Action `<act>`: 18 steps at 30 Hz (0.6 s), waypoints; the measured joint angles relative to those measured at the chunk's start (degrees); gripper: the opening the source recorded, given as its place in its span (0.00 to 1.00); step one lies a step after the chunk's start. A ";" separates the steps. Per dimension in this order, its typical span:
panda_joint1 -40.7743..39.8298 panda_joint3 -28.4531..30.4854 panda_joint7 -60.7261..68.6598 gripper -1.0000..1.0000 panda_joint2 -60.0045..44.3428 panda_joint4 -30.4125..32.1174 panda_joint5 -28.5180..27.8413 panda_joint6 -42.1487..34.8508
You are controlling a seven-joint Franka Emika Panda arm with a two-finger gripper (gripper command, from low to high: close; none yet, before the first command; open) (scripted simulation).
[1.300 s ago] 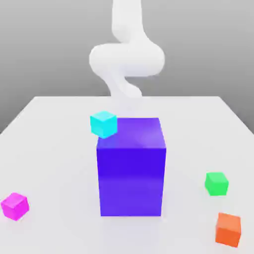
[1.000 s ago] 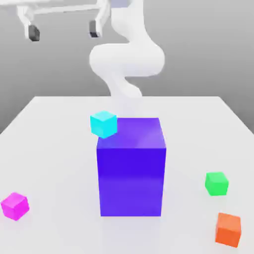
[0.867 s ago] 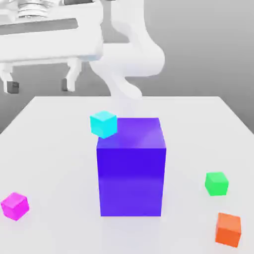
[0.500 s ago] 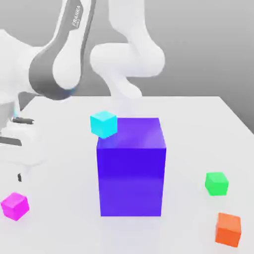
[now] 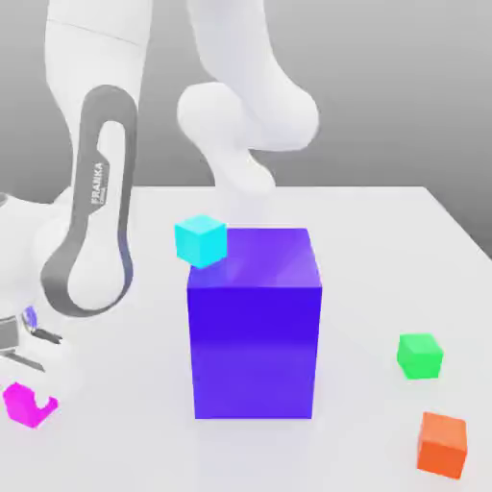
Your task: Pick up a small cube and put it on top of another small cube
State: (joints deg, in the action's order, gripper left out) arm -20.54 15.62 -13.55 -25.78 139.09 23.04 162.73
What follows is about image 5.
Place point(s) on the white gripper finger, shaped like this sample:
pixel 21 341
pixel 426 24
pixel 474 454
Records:
pixel 41 396

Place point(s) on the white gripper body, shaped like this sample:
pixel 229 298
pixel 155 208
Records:
pixel 54 361

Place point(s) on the small magenta cube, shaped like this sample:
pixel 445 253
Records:
pixel 21 407

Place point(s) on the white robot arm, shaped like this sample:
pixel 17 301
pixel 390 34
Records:
pixel 96 57

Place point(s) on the small cyan cube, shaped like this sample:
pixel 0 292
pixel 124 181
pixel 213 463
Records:
pixel 200 242

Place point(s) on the small green cube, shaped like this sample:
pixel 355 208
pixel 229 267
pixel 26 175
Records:
pixel 419 357

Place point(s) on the small orange cube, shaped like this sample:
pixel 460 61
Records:
pixel 442 447

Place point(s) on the large purple box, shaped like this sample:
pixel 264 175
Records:
pixel 253 346

